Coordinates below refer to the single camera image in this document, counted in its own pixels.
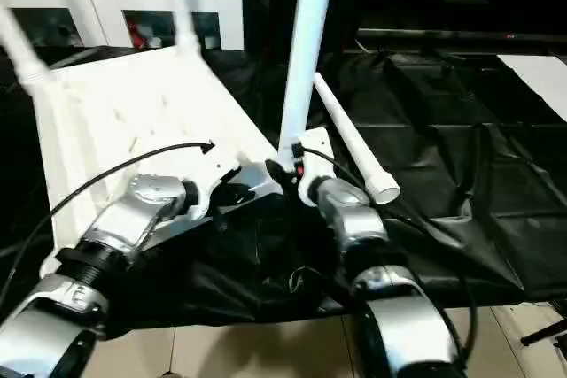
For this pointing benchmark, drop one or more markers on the white flat board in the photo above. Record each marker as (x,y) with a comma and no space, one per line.
(536,77)

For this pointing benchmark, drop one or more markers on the black plastic sheet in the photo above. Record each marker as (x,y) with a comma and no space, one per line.
(465,152)

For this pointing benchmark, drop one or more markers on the white plastic table leg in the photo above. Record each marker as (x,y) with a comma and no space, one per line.
(20,52)
(354,139)
(305,41)
(181,10)

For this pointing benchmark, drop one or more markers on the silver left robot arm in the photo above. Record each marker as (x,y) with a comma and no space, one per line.
(146,192)

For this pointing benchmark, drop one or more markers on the black stand leg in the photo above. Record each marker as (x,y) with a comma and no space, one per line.
(540,336)

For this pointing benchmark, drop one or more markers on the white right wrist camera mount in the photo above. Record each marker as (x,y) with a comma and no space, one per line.
(316,148)

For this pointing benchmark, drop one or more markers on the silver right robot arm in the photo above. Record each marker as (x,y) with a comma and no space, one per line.
(350,205)

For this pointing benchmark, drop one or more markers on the long black pole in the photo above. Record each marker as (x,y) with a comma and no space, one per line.
(443,34)

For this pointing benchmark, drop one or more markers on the red bottle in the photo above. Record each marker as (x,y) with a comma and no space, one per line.
(139,37)

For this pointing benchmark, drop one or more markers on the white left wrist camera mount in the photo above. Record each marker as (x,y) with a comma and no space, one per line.
(212,170)

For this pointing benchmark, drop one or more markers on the white plastic table top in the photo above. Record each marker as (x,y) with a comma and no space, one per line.
(133,108)

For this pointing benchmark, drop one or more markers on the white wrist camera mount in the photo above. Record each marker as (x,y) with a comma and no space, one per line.
(212,170)
(316,148)

